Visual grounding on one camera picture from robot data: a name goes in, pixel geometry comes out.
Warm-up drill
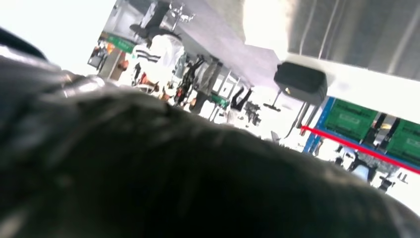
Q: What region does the red barrier belt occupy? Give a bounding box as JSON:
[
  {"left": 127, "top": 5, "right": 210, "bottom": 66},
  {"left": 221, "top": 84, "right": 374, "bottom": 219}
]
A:
[{"left": 300, "top": 125, "right": 420, "bottom": 175}]

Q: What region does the white table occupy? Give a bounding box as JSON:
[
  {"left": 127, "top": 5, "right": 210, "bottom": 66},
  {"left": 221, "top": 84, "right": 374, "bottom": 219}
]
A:
[{"left": 285, "top": 54, "right": 420, "bottom": 139}]

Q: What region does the chrome chair base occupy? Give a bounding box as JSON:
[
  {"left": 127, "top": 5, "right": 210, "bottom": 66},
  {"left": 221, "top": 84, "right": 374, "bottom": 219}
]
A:
[{"left": 169, "top": 2, "right": 196, "bottom": 24}]

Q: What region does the green plastic crate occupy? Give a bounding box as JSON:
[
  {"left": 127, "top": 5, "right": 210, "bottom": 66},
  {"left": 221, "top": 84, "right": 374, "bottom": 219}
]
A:
[
  {"left": 324, "top": 98, "right": 378, "bottom": 142},
  {"left": 387, "top": 118, "right": 420, "bottom": 165}
]

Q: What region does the person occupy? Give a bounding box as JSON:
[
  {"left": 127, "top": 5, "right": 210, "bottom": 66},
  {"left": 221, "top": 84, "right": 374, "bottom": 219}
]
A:
[{"left": 129, "top": 0, "right": 186, "bottom": 96}]

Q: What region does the green wall sign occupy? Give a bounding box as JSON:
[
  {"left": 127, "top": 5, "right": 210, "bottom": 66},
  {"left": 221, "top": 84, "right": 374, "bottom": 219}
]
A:
[{"left": 106, "top": 33, "right": 135, "bottom": 54}]

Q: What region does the blue rack with green crates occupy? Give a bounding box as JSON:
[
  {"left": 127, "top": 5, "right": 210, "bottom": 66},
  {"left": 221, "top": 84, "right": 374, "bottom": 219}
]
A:
[{"left": 302, "top": 97, "right": 420, "bottom": 172}]

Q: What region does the black bag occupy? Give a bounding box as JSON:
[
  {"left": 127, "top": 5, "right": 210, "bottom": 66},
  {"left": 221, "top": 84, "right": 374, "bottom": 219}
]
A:
[{"left": 274, "top": 61, "right": 329, "bottom": 107}]

